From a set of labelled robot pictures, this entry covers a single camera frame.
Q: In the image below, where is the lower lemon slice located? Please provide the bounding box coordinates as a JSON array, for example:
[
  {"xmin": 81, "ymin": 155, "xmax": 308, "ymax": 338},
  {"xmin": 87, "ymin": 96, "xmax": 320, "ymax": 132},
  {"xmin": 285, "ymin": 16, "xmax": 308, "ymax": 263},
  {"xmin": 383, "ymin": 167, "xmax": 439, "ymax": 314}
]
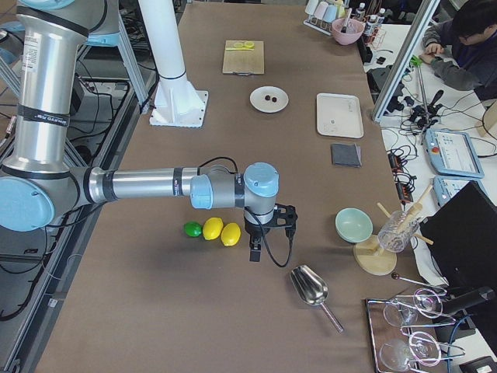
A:
[{"xmin": 243, "ymin": 41, "xmax": 255, "ymax": 50}]

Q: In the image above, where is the metal scoop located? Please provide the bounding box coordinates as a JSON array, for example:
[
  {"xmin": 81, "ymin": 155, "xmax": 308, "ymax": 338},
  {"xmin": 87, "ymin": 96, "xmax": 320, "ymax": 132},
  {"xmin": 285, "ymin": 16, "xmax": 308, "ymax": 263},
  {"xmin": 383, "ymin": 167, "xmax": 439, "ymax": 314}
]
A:
[{"xmin": 290, "ymin": 264, "xmax": 344, "ymax": 333}]

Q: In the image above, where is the blue teach pendant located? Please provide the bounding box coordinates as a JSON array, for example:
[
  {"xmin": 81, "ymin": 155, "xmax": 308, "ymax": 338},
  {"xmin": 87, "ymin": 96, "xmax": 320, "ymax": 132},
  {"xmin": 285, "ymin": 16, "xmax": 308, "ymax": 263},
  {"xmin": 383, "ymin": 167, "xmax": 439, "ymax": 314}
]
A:
[
  {"xmin": 432, "ymin": 176, "xmax": 485, "ymax": 207},
  {"xmin": 423, "ymin": 128, "xmax": 485, "ymax": 179}
]

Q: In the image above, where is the aluminium frame post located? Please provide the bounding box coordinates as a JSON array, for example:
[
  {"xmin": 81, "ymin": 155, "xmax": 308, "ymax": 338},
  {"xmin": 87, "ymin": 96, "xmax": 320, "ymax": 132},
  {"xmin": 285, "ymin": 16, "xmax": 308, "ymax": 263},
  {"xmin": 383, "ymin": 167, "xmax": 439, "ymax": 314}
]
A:
[{"xmin": 371, "ymin": 0, "xmax": 440, "ymax": 123}]

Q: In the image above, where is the seated person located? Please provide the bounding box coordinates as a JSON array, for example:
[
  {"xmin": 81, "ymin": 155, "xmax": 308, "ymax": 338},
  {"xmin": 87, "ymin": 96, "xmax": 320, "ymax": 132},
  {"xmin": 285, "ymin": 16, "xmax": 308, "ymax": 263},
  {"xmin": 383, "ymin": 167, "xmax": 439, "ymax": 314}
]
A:
[{"xmin": 419, "ymin": 0, "xmax": 496, "ymax": 102}]

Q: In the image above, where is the grey folded cloth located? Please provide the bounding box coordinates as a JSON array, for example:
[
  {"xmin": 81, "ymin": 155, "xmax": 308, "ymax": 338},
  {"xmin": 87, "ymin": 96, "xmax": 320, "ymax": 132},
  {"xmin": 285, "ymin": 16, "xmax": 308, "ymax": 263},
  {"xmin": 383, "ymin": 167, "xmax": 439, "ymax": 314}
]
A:
[{"xmin": 331, "ymin": 143, "xmax": 362, "ymax": 168}]

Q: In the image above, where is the pink bowl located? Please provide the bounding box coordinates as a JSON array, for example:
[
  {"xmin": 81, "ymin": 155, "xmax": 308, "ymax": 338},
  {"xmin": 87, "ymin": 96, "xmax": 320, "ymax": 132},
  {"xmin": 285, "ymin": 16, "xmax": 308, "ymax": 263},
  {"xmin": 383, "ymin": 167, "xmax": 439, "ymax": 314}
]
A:
[{"xmin": 332, "ymin": 18, "xmax": 365, "ymax": 46}]

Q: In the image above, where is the wooden cup stand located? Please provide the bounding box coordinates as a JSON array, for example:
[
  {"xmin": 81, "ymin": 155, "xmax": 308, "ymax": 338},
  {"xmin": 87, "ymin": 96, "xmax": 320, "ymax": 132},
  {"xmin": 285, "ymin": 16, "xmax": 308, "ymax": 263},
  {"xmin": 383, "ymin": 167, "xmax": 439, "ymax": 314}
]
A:
[{"xmin": 353, "ymin": 185, "xmax": 434, "ymax": 276}]

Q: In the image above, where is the clear textured glass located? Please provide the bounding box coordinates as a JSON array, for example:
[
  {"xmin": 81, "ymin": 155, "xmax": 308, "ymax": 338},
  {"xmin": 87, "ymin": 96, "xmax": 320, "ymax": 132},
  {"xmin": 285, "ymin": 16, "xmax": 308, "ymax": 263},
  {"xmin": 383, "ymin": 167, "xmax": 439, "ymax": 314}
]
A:
[{"xmin": 377, "ymin": 211, "xmax": 419, "ymax": 253}]

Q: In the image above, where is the cream round plate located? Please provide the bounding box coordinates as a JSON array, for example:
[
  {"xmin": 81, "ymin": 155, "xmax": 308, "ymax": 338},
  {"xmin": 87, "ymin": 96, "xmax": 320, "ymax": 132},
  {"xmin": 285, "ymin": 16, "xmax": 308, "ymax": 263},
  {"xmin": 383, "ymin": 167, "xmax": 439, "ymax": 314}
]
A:
[{"xmin": 249, "ymin": 85, "xmax": 289, "ymax": 113}]

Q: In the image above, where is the wooden cutting board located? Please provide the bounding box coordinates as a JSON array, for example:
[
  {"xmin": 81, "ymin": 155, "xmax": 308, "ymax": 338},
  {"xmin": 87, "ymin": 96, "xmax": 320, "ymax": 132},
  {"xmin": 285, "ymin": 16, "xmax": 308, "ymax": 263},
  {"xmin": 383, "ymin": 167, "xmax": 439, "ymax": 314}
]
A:
[{"xmin": 222, "ymin": 40, "xmax": 265, "ymax": 75}]

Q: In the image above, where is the yellow lemon outer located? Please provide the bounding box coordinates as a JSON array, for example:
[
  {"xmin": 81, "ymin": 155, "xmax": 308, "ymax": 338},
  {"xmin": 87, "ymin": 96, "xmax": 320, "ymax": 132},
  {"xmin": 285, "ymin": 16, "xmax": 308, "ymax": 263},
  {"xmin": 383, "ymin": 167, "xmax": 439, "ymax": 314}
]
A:
[{"xmin": 221, "ymin": 222, "xmax": 241, "ymax": 246}]

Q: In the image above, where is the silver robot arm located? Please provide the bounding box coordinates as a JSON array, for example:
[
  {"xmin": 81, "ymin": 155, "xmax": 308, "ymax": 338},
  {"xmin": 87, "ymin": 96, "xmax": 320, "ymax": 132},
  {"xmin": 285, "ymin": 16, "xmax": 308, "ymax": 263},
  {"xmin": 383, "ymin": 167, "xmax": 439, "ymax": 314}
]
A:
[{"xmin": 1, "ymin": 1, "xmax": 297, "ymax": 262}]

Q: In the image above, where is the black monitor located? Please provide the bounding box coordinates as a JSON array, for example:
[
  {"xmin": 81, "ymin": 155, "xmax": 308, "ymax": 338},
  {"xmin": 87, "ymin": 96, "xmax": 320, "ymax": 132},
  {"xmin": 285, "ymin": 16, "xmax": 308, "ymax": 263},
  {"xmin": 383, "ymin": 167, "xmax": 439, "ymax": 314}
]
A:
[{"xmin": 421, "ymin": 181, "xmax": 496, "ymax": 290}]

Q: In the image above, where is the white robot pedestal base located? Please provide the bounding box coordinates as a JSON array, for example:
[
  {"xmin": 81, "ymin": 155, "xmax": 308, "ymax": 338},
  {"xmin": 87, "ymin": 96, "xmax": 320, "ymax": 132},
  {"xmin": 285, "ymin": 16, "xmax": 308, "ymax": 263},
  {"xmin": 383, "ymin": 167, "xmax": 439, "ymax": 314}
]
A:
[{"xmin": 139, "ymin": 0, "xmax": 208, "ymax": 128}]

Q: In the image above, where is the yellow lemon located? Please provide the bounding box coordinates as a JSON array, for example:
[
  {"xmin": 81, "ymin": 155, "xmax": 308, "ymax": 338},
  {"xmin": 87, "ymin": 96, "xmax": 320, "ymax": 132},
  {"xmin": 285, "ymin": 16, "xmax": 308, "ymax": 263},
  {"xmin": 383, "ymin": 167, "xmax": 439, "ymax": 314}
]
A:
[
  {"xmin": 221, "ymin": 222, "xmax": 241, "ymax": 246},
  {"xmin": 202, "ymin": 217, "xmax": 224, "ymax": 240}
]

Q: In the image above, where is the metal glass rack tray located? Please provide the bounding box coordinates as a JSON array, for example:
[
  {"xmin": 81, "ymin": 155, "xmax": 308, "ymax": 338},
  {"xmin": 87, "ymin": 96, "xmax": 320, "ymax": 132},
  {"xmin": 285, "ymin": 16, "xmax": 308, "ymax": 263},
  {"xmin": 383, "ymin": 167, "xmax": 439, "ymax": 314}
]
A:
[{"xmin": 365, "ymin": 288, "xmax": 465, "ymax": 372}]

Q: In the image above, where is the pastel cup rack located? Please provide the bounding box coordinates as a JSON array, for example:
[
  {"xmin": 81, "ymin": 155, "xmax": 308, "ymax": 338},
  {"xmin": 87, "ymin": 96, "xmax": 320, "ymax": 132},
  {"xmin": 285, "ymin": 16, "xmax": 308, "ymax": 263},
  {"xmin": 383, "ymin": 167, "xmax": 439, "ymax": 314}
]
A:
[{"xmin": 303, "ymin": 0, "xmax": 346, "ymax": 35}]

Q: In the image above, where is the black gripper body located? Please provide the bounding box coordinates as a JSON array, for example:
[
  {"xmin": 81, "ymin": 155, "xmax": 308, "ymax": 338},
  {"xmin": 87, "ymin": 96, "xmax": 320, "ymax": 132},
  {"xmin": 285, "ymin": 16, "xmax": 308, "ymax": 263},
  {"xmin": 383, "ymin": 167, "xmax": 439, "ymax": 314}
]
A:
[{"xmin": 244, "ymin": 203, "xmax": 297, "ymax": 243}]

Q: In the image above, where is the cream rabbit tray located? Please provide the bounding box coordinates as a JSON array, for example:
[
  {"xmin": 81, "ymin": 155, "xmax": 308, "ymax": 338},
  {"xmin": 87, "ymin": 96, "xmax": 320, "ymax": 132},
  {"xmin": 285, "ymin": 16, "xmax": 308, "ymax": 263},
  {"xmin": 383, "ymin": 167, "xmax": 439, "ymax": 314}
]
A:
[{"xmin": 316, "ymin": 92, "xmax": 364, "ymax": 139}]

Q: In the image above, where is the mint green bowl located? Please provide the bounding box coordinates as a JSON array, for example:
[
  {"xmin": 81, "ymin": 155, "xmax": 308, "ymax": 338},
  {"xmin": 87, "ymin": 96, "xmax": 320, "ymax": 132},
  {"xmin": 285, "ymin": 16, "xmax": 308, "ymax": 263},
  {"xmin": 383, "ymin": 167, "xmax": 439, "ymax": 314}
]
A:
[{"xmin": 335, "ymin": 207, "xmax": 373, "ymax": 243}]

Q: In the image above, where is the green lime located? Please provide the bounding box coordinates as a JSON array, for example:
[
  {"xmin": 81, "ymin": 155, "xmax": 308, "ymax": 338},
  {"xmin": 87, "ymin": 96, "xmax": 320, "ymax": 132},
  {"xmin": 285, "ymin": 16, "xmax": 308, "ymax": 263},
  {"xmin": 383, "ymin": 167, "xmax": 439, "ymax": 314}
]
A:
[{"xmin": 183, "ymin": 221, "xmax": 203, "ymax": 238}]

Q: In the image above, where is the yellow lemon middle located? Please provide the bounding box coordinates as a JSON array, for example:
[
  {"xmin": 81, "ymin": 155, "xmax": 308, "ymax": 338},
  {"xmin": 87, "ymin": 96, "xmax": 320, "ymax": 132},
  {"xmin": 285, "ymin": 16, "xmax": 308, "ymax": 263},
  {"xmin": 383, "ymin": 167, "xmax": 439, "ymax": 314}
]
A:
[{"xmin": 202, "ymin": 217, "xmax": 224, "ymax": 240}]

